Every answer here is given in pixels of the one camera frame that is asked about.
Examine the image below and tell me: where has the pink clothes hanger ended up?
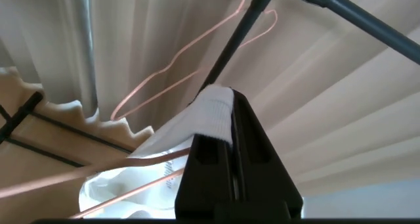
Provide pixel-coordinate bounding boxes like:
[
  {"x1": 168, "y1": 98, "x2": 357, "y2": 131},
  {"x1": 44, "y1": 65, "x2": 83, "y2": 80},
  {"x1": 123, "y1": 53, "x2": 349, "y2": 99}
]
[
  {"x1": 0, "y1": 147, "x2": 192, "y2": 219},
  {"x1": 110, "y1": 0, "x2": 279, "y2": 122}
]

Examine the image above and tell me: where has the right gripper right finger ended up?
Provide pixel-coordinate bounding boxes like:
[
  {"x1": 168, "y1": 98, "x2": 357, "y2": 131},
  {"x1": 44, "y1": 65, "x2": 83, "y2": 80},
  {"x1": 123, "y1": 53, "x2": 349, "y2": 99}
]
[{"x1": 231, "y1": 89, "x2": 303, "y2": 219}]

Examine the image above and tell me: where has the black clothes rack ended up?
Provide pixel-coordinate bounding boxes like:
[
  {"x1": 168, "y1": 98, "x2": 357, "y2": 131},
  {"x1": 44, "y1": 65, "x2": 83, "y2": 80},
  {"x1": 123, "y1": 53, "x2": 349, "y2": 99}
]
[{"x1": 0, "y1": 0, "x2": 420, "y2": 168}]

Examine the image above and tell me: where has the white printed T-shirt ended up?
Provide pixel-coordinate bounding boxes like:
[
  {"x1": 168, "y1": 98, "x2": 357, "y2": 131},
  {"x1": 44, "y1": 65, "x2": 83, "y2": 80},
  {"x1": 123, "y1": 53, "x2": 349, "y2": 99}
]
[{"x1": 78, "y1": 84, "x2": 236, "y2": 219}]

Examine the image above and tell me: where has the beige curtain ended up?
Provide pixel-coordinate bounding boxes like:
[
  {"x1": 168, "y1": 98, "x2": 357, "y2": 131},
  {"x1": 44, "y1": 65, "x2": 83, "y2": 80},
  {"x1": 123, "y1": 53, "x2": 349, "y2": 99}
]
[{"x1": 0, "y1": 0, "x2": 420, "y2": 197}]

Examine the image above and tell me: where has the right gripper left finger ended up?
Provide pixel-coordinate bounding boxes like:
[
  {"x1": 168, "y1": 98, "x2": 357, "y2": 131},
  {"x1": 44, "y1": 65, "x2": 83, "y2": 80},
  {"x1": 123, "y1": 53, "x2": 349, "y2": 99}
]
[{"x1": 175, "y1": 134, "x2": 236, "y2": 219}]

